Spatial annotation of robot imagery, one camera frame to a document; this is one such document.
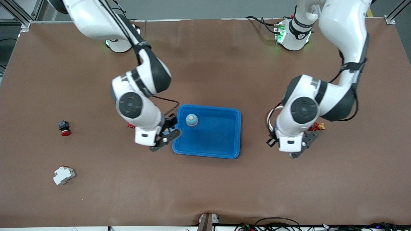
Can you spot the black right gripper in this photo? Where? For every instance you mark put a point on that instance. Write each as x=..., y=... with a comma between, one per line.
x=170, y=122

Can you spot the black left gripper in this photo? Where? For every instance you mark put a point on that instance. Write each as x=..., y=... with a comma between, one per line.
x=273, y=143

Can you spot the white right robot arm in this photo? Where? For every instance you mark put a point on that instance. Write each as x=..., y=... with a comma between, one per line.
x=141, y=112

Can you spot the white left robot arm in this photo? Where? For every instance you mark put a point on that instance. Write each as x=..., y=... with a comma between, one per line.
x=343, y=25

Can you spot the orange red push button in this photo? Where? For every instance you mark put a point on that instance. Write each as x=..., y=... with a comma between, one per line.
x=130, y=125

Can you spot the blue plastic tray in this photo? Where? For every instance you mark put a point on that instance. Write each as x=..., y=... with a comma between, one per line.
x=212, y=138

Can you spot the black red emergency button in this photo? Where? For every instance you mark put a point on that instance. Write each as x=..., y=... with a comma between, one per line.
x=64, y=128

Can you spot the white circuit breaker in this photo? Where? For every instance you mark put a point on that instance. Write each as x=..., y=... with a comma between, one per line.
x=63, y=175

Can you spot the brown post metal clamp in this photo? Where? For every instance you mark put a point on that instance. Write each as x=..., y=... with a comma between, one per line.
x=207, y=223

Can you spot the aluminium frame strut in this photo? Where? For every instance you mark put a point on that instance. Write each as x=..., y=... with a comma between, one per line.
x=390, y=20
x=25, y=25

